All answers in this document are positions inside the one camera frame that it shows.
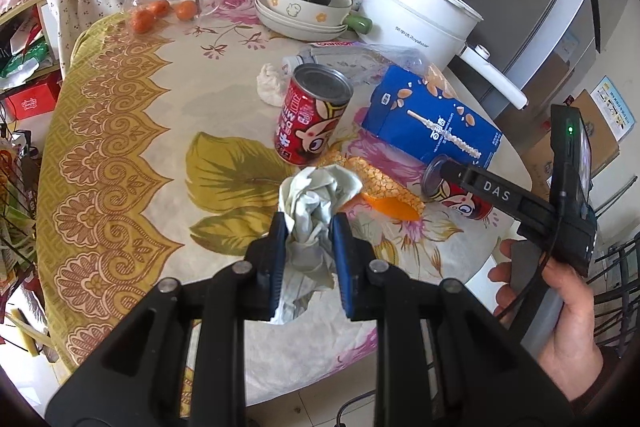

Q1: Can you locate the clear plastic bottle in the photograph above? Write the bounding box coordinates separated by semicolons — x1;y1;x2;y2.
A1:
281;42;437;84

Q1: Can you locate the floral tablecloth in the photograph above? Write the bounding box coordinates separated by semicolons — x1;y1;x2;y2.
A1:
36;0;532;409

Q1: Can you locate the white crumpled tissue ball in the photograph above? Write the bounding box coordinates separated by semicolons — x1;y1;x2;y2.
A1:
256;63;292;108

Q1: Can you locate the orange yellow snack wrapper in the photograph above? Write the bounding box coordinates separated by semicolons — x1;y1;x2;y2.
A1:
319;153;427;223

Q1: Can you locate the white paper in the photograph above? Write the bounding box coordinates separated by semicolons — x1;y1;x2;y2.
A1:
278;165;364;326

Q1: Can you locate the black metal chair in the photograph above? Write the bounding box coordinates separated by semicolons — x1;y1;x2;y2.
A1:
589;234;640;344

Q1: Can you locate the red box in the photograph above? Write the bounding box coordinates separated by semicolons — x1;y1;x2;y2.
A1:
1;74;62;121

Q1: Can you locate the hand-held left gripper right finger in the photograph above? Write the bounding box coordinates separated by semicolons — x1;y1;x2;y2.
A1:
327;212;596;427

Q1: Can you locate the person's right forearm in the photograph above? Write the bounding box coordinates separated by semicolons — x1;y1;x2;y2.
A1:
566;346;619;419

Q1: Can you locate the person's right hand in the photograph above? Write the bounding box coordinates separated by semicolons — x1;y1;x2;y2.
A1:
492;239;607;414

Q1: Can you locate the white electric cooking pot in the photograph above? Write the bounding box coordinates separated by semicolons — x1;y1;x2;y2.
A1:
360;0;530;110

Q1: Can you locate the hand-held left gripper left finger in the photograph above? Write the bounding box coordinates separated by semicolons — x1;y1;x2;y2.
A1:
45;212;291;427

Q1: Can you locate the blue drink carton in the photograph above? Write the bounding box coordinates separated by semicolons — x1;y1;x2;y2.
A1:
360;65;503;170

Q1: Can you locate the blue white wall poster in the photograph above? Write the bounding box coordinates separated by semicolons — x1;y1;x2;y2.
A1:
589;75;637;141

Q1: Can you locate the red cartoon drink can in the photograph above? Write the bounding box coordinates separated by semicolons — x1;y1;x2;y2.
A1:
421;157;494;223
273;63;354;166

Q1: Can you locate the white floral bowl stack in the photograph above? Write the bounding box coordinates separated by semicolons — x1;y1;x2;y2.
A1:
253;0;352;42

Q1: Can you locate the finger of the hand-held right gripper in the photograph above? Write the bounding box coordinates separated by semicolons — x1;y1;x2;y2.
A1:
440;159;467;192

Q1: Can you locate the green packet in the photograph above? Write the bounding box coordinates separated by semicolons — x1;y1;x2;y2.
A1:
0;41;52;78

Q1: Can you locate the brown cardboard box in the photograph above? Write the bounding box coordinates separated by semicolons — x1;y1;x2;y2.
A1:
569;89;622;180
519;121;577;204

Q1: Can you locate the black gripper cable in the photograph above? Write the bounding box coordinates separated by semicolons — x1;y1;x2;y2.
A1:
493;189;569;321

